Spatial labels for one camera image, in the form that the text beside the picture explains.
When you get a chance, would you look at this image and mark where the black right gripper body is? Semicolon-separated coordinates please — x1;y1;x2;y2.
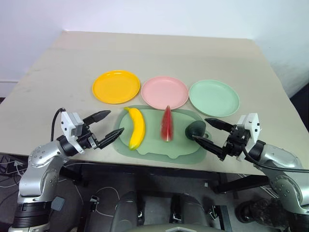
223;125;251;157

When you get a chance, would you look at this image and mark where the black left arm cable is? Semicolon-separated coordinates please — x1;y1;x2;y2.
50;108;67;142

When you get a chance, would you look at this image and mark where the light green cutting board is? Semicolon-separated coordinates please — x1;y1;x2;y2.
119;108;210;156

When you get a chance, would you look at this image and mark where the green tray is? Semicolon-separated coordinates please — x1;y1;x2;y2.
113;104;213;165

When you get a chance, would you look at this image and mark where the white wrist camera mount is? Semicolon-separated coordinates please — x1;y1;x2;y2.
60;112;85;154
236;113;263;162

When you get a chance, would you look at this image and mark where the red watermelon slice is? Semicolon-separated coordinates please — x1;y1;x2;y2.
160;105;175;143

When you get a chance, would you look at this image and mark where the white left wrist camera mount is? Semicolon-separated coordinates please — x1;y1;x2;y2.
60;112;85;154

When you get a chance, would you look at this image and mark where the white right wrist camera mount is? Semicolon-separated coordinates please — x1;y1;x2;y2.
236;113;263;162

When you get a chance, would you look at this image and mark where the light green plastic plate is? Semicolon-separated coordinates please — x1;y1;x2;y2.
188;80;240;118

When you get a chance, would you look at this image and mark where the pink plastic plate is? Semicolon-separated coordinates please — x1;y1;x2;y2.
141;75;189;111

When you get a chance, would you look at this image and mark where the white floor cable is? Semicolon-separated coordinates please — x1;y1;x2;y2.
0;154;26;194

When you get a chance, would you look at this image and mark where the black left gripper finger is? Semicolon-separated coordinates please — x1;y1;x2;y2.
83;110;112;126
98;128;125;148

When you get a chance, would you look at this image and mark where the thin white looped cable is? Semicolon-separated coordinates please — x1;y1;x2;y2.
91;185;121;219

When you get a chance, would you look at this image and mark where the white power adapter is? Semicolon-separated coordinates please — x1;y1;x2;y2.
6;161;24;174

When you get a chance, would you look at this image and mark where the dark speckled lump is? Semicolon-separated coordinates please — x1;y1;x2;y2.
235;197;292;225

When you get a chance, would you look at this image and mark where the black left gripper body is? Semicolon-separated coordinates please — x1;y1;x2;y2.
77;123;102;149

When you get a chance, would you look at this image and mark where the dark green avocado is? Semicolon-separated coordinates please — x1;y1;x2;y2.
185;121;207;140

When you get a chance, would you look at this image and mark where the yellow plastic plate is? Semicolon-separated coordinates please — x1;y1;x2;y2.
92;70;141;105

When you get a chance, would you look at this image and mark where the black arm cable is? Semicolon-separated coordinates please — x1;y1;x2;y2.
50;108;67;142
241;145;309;174

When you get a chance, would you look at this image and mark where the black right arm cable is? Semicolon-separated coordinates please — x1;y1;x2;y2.
241;145;309;174

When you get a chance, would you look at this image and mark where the yellow banana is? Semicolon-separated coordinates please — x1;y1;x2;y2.
124;107;146;150

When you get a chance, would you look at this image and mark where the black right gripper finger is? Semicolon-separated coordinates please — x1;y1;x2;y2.
192;135;227;161
204;117;236;133

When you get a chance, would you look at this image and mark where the dark rounded shape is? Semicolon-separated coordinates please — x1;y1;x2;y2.
113;190;146;232
169;192;211;232

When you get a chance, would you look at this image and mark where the black metal table frame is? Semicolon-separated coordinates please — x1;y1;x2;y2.
59;163;269;194

